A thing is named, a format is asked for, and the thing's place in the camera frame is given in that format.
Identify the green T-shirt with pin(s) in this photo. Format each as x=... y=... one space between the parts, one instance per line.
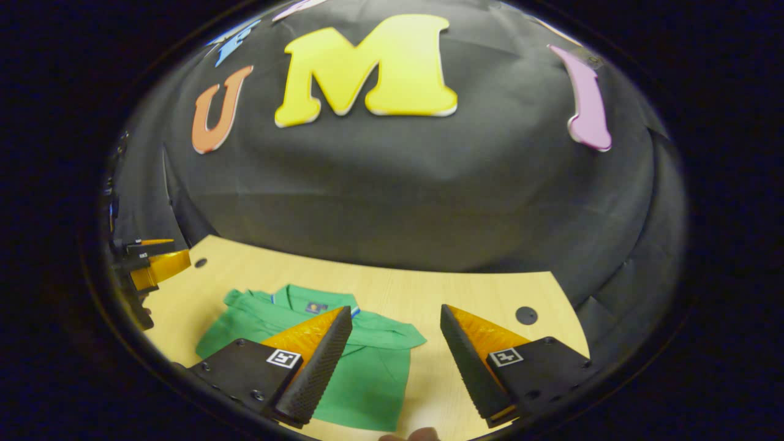
x=367 y=380

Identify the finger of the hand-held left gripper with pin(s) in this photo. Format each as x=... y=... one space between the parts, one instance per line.
x=150 y=248
x=162 y=268

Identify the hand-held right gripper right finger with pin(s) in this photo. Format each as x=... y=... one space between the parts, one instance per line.
x=468 y=364

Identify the black backdrop cloth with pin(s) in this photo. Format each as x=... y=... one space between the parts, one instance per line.
x=429 y=196

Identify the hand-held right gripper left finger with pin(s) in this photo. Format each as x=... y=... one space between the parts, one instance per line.
x=318 y=367

